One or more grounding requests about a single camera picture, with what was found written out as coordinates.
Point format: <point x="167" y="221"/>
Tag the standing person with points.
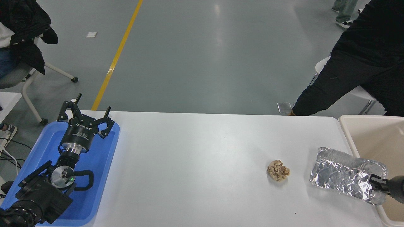
<point x="363" y="47"/>

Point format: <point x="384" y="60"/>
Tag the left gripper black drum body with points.
<point x="79" y="134"/>

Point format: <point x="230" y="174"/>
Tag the seated person's shoe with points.
<point x="8" y="130"/>

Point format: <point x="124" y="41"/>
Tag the grey chair with white legs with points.
<point x="12" y="77"/>

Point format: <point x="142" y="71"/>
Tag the standing person's shoe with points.
<point x="292" y="113"/>

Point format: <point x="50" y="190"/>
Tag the foil tray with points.
<point x="341" y="175"/>

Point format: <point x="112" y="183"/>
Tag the small white table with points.
<point x="8" y="105"/>

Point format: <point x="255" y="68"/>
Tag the walking person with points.
<point x="345" y="11"/>

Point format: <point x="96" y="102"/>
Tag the seated person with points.
<point x="22" y="19"/>

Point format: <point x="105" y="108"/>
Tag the crumpled tan paper ball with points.
<point x="278" y="171"/>

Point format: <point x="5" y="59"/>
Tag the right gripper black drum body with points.
<point x="398" y="189"/>

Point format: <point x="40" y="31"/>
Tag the small black floor object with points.
<point x="7" y="187"/>

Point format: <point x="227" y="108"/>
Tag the metal floor plate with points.
<point x="285" y="107"/>

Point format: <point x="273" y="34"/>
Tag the blue plastic tray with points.
<point x="94" y="170"/>

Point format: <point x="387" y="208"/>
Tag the large pale bin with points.
<point x="375" y="138"/>

